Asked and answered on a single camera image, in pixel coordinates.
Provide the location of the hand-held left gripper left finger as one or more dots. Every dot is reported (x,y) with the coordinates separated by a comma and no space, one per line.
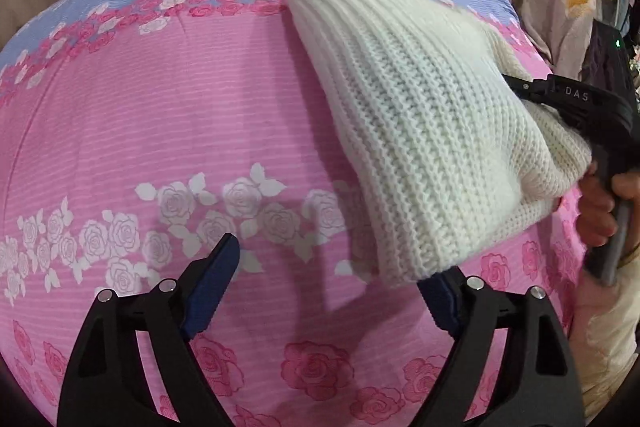
(215,282)

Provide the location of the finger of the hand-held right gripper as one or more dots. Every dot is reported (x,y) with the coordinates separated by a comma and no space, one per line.
(522,88)

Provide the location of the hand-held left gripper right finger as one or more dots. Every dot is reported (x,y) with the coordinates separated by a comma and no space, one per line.
(437,302)

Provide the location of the white knitted sweater red patch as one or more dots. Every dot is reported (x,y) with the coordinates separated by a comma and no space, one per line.
(410,132)

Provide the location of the person's right forearm cream sleeve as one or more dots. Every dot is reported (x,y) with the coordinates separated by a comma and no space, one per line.
(605,347)

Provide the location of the person's right hand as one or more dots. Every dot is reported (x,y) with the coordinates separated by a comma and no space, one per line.
(595,212)

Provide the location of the pink floral bed sheet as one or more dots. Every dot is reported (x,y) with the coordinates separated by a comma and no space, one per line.
(150,117)

